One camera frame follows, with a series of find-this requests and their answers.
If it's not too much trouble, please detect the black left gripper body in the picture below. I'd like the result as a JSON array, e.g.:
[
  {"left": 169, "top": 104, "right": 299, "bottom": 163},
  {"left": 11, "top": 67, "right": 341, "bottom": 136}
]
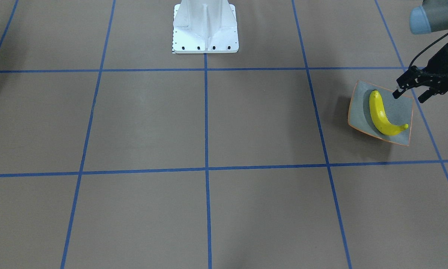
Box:
[{"left": 424, "top": 47, "right": 448, "bottom": 93}]

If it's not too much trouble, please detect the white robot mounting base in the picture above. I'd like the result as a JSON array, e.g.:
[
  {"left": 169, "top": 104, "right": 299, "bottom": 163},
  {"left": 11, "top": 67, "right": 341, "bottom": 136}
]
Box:
[{"left": 172, "top": 0, "right": 239, "bottom": 53}]

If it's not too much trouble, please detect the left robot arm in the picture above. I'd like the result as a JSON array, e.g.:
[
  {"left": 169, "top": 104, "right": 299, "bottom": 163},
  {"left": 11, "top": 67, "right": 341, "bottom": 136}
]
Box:
[{"left": 392, "top": 0, "right": 448, "bottom": 103}]

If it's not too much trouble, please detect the grey square plate orange rim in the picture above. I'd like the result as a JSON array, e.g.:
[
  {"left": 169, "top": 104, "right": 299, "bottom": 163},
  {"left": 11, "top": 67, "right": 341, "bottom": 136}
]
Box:
[{"left": 348, "top": 80, "right": 414, "bottom": 146}]

